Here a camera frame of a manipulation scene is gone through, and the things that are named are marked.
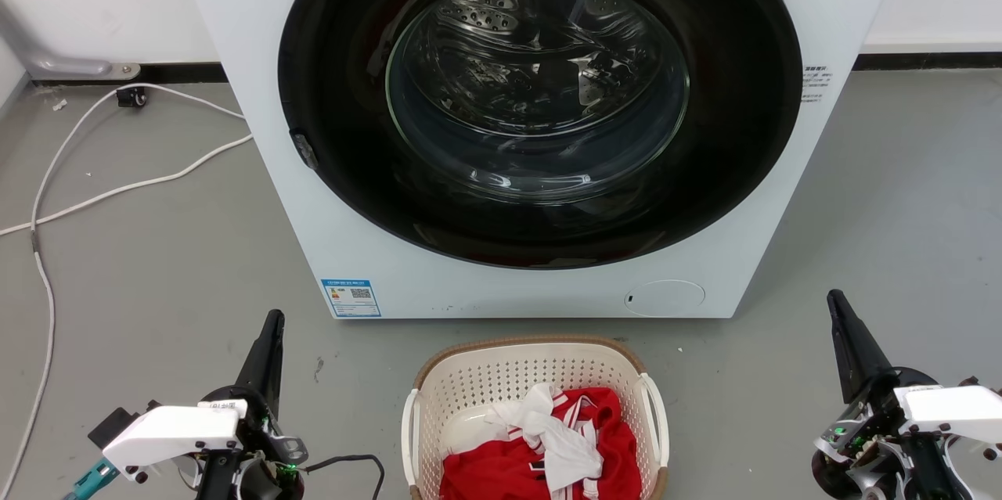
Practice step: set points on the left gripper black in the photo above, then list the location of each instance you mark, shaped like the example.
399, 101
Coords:
258, 437

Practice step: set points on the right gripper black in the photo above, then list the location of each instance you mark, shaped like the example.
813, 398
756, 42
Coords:
861, 445

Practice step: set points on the teal connector on left arm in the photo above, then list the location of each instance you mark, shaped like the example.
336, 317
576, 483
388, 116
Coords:
92, 480

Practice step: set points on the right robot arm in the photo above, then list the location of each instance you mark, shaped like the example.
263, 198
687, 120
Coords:
939, 473

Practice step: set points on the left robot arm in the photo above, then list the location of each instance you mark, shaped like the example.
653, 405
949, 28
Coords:
215, 480

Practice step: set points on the cream perforated laundry basket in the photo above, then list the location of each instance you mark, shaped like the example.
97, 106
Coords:
501, 367

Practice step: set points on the blue energy label sticker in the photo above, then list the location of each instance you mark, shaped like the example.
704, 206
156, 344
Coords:
351, 298

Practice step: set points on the round white filter cover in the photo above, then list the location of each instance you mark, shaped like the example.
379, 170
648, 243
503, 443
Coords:
665, 298

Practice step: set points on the grey door latch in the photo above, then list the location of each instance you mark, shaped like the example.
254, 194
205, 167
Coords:
304, 149

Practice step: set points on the black round washer door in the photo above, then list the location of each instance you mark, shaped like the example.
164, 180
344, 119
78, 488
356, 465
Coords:
344, 132

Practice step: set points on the red garment with white stripes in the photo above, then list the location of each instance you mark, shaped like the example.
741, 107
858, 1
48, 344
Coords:
501, 476

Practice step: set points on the small black text sticker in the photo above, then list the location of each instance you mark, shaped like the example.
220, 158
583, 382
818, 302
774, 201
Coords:
815, 83

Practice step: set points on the white crumpled garment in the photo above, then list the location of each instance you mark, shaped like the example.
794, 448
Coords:
567, 445

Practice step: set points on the steel washer drum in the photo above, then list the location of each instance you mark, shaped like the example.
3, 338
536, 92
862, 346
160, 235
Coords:
532, 70

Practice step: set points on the right white wrist camera housing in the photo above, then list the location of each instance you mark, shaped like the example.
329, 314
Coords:
951, 406

